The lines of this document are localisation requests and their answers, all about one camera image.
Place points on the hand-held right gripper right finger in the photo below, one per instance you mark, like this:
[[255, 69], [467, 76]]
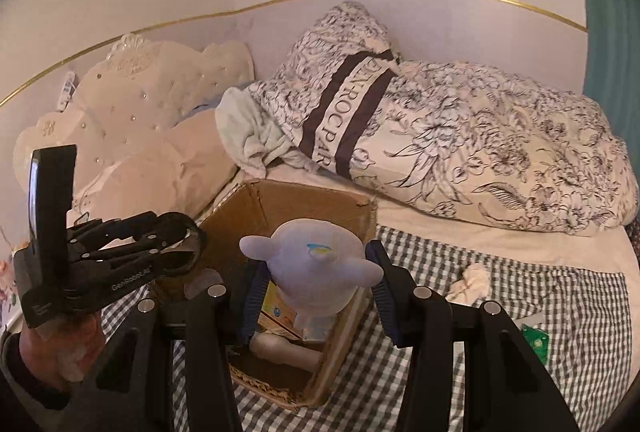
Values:
[[385, 307]]

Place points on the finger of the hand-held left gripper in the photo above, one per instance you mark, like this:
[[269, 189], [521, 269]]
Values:
[[130, 224], [135, 254]]

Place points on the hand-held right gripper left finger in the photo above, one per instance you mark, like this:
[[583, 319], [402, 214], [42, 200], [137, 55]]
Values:
[[255, 307]]

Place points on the translucent plastic tube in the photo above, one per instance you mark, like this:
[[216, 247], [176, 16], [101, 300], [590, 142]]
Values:
[[285, 352]]

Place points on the white toy figure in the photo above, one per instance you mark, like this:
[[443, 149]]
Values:
[[310, 272]]

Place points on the brown cardboard box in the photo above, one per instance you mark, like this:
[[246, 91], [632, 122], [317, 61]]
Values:
[[280, 207]]

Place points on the person's left forearm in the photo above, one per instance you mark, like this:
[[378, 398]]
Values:
[[20, 377]]

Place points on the person's left hand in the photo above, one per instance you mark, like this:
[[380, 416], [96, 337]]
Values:
[[65, 347]]

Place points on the beige pillow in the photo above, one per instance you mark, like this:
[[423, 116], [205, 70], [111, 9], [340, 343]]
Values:
[[165, 167]]

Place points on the crumpled white tissue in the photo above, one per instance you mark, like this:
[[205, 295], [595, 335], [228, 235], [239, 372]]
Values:
[[467, 284]]

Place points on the bed with cream sheet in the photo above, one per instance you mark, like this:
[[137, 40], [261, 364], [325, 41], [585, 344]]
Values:
[[500, 244]]

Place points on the cream tufted headboard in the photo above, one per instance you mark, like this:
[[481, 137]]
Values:
[[150, 77]]

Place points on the light green cloth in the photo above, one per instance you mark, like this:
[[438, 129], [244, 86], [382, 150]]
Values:
[[245, 127]]

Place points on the green packet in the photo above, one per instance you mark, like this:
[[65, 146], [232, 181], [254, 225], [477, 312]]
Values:
[[535, 344]]

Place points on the grey checkered blanket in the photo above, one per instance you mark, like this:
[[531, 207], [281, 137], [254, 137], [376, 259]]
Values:
[[575, 302]]

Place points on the floral duvet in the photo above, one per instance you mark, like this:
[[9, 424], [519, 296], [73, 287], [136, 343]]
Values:
[[475, 137]]

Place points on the teal curtain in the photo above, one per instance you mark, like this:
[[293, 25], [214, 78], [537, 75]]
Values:
[[610, 12]]

